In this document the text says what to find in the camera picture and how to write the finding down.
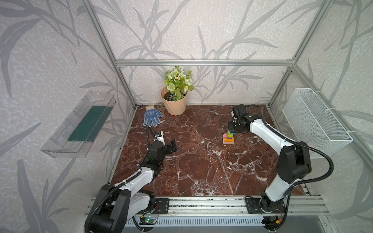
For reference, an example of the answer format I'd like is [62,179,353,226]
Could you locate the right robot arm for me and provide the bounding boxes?
[228,104,334,213]

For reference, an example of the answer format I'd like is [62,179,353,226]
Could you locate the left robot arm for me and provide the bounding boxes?
[84,140,177,233]

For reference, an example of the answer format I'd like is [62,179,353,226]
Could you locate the blue work glove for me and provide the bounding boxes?
[143,105,163,127]

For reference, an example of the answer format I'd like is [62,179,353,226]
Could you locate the beige flower pot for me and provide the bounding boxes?
[161,87,188,116]

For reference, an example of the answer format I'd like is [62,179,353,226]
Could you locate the small brown brush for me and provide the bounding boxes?
[156,102,166,110]

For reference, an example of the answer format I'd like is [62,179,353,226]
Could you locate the green white artificial flowers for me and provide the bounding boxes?
[164,66,194,102]

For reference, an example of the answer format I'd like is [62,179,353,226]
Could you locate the left circuit board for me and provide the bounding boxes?
[139,216,157,225]

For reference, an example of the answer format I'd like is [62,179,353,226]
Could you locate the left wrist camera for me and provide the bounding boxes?
[153,131,166,145]

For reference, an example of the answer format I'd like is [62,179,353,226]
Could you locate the white wire mesh basket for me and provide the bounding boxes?
[282,88,353,156]

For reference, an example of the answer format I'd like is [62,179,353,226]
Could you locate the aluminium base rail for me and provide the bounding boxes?
[155,195,330,216]

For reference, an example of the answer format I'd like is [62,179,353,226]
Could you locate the clear plastic wall shelf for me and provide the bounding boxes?
[41,91,117,158]

